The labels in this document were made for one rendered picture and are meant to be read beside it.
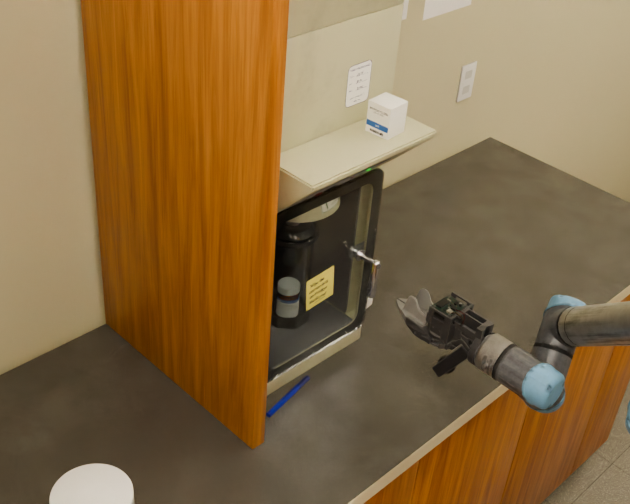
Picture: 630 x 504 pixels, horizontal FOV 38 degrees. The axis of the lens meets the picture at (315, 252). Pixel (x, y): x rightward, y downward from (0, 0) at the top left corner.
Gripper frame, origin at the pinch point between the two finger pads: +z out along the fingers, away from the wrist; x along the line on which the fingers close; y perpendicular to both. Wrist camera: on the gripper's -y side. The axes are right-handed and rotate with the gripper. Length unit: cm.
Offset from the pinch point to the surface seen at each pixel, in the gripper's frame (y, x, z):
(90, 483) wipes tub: -5, 68, 6
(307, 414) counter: -20.3, 20.2, 4.4
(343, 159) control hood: 36.7, 16.2, 5.1
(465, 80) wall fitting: 2, -93, 56
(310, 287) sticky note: 4.1, 13.9, 12.3
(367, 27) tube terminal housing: 54, 4, 13
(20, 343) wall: -17, 54, 56
